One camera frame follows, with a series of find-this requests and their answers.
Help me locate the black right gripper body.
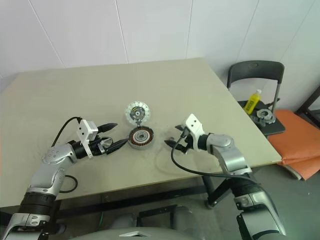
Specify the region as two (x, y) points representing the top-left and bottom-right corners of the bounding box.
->
(176, 129), (199, 154)

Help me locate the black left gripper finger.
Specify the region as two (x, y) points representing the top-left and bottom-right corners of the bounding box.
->
(96, 122), (119, 133)
(107, 138), (130, 154)

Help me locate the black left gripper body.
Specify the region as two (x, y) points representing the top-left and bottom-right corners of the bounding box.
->
(89, 136), (113, 157)

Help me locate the copper wound motor stator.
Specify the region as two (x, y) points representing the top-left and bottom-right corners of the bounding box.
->
(128, 126), (155, 150)

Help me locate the round motor rotor cover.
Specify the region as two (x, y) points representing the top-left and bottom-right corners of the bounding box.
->
(124, 101), (153, 125)

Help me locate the grey metal part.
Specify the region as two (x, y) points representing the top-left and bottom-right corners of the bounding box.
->
(252, 108), (277, 126)

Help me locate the yellow drink bottle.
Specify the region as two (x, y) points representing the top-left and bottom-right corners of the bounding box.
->
(244, 89), (263, 115)

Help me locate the grey robot torso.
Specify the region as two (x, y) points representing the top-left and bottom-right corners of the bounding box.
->
(67, 219), (201, 240)

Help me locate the dark grey folding chair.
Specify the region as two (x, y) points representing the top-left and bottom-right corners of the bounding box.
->
(227, 59), (286, 137)

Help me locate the orange seat cushion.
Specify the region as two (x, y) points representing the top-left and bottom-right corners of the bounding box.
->
(281, 154), (320, 181)
(267, 109), (320, 161)

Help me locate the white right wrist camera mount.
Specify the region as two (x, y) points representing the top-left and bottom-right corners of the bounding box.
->
(184, 113), (206, 152)

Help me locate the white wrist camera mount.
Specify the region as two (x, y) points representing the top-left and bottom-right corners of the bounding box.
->
(76, 119), (99, 159)
(184, 113), (206, 152)

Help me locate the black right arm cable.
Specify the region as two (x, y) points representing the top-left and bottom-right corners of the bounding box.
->
(170, 129), (262, 187)

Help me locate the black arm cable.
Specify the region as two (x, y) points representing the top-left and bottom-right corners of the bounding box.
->
(170, 129), (262, 187)
(51, 116), (83, 194)

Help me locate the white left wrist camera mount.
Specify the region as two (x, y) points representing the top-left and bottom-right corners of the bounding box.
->
(76, 119), (99, 159)

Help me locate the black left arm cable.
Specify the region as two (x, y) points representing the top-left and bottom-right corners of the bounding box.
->
(51, 116), (83, 194)

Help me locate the black table frame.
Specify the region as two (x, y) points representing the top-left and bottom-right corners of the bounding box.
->
(56, 173), (237, 213)

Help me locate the black square metal bracket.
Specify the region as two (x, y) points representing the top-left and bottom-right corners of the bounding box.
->
(136, 204), (179, 227)

